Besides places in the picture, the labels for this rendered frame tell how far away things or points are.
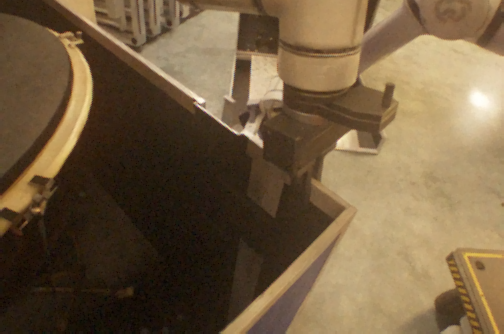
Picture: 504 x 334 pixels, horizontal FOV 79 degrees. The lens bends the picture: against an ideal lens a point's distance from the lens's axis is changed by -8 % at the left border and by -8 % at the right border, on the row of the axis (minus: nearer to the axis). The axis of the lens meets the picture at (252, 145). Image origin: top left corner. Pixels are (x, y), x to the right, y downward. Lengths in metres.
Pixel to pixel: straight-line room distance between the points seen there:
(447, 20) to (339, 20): 0.41
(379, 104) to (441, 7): 0.38
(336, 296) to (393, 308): 0.24
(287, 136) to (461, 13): 0.45
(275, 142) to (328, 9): 0.15
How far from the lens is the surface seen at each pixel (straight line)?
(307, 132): 0.35
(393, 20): 0.90
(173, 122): 0.66
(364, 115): 0.33
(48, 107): 0.55
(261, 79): 2.31
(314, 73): 0.33
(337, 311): 1.45
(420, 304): 1.62
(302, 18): 0.32
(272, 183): 0.50
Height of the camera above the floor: 1.28
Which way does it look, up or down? 41 degrees down
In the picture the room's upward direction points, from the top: 9 degrees clockwise
